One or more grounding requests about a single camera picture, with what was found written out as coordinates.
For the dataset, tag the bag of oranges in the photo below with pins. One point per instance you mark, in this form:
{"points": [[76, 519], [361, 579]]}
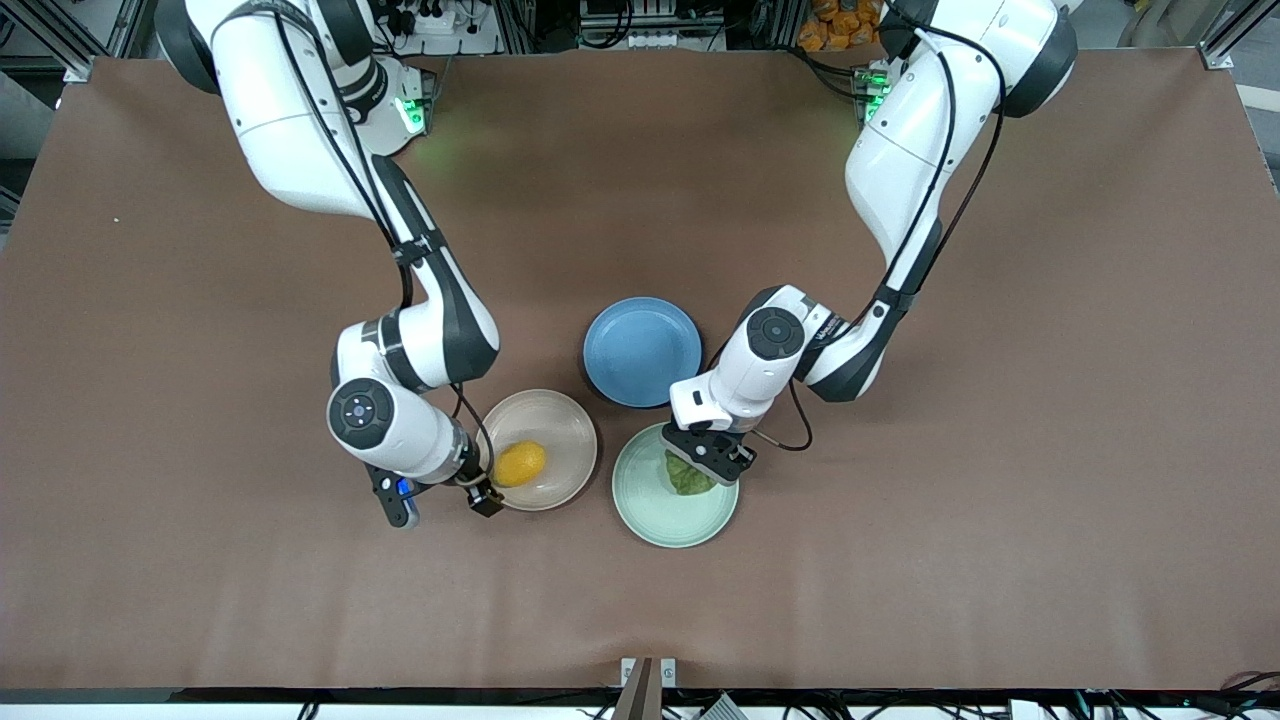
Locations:
{"points": [[840, 25]]}

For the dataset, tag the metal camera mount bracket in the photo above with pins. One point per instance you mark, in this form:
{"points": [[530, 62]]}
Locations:
{"points": [[645, 690]]}

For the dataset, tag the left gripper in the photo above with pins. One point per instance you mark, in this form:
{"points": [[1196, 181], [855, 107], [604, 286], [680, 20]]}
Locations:
{"points": [[722, 441]]}

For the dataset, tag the aluminium frame profile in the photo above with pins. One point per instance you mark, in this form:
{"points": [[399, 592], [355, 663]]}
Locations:
{"points": [[80, 35], [1235, 35]]}

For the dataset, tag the brown table cover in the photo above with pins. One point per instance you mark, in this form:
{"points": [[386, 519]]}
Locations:
{"points": [[300, 600]]}

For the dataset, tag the white power strip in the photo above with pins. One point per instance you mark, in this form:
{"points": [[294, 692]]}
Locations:
{"points": [[440, 25], [645, 25]]}

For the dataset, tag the yellow lemon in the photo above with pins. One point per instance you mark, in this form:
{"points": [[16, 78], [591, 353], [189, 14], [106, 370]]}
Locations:
{"points": [[520, 464]]}

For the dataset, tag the blue plate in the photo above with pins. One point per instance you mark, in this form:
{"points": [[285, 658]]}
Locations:
{"points": [[635, 350]]}

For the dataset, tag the beige plate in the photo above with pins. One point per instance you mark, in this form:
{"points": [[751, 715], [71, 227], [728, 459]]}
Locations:
{"points": [[560, 425]]}

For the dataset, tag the green lettuce leaf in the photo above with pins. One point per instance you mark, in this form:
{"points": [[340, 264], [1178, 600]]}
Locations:
{"points": [[685, 480]]}

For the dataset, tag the light green plate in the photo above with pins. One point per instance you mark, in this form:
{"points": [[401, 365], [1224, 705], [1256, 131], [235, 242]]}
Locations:
{"points": [[660, 520]]}

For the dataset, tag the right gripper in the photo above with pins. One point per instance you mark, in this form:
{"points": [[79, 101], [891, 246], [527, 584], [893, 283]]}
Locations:
{"points": [[476, 483]]}

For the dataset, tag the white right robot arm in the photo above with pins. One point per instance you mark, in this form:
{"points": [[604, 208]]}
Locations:
{"points": [[300, 150]]}

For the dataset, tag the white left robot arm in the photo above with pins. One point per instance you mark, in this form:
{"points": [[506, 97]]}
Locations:
{"points": [[900, 150]]}

